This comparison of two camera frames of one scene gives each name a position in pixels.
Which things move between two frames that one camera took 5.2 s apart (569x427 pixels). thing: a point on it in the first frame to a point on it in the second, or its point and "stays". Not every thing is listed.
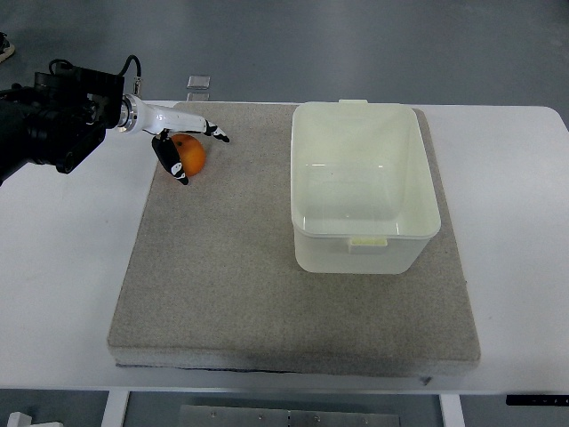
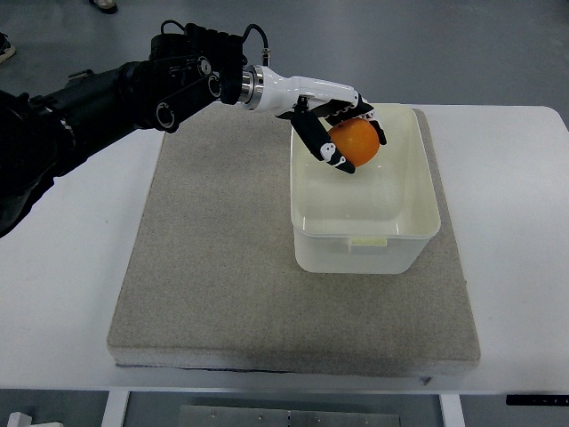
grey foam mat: x=212 y=284 stays
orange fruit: x=191 y=153 to x=356 y=139
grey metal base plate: x=221 y=416 stays
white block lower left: x=19 y=419 stays
